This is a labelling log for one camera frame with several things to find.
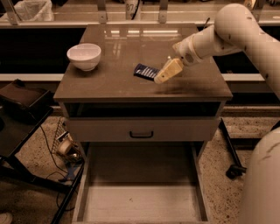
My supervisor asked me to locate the white numbered cup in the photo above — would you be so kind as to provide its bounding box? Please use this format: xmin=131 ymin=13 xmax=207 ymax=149
xmin=125 ymin=0 xmax=141 ymax=20

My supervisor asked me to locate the white ceramic bowl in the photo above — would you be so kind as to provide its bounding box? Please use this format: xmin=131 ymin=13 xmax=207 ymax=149
xmin=66 ymin=43 xmax=102 ymax=71

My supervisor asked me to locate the blue rxbar snack bar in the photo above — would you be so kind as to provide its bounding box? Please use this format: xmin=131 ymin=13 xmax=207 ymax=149
xmin=134 ymin=64 xmax=159 ymax=81

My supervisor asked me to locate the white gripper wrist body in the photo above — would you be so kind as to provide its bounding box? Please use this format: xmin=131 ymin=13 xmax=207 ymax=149
xmin=172 ymin=36 xmax=202 ymax=67

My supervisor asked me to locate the white shoe tip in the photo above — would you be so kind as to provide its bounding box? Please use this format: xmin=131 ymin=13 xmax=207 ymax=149
xmin=0 ymin=213 xmax=12 ymax=224

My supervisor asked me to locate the black floor cable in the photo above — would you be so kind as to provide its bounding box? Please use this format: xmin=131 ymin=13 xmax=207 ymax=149
xmin=29 ymin=111 xmax=80 ymax=213

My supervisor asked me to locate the open bottom drawer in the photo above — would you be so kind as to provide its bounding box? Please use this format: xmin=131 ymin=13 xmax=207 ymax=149
xmin=73 ymin=143 xmax=210 ymax=224

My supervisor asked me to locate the white tape roll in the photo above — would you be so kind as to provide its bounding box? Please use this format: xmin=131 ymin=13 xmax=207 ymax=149
xmin=57 ymin=138 xmax=72 ymax=155

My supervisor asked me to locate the grey drawer cabinet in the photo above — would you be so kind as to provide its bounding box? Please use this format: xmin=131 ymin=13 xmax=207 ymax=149
xmin=53 ymin=23 xmax=234 ymax=165

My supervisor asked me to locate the closed drawer with black handle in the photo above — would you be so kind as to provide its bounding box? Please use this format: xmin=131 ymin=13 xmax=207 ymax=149
xmin=65 ymin=119 xmax=220 ymax=143

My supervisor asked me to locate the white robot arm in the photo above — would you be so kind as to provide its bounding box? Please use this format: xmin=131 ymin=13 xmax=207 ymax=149
xmin=155 ymin=3 xmax=280 ymax=224

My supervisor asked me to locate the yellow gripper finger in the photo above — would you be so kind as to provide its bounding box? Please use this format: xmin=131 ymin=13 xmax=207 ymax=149
xmin=154 ymin=58 xmax=184 ymax=84

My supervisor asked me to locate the brown box on cart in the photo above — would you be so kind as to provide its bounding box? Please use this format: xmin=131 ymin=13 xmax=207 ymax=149
xmin=0 ymin=79 xmax=53 ymax=123

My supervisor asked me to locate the black chair base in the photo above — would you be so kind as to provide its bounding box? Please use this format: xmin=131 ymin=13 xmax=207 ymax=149
xmin=219 ymin=120 xmax=247 ymax=179

